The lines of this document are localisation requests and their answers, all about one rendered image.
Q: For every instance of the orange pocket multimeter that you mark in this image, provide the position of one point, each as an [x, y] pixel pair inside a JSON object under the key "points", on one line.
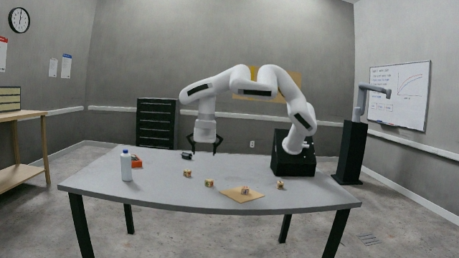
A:
{"points": [[136, 161]]}

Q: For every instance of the white plastic bottle with blue cap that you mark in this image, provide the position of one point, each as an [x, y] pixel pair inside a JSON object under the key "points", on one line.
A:
{"points": [[125, 163]]}

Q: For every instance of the tan square mat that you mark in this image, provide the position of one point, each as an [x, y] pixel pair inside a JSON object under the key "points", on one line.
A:
{"points": [[235, 194]]}

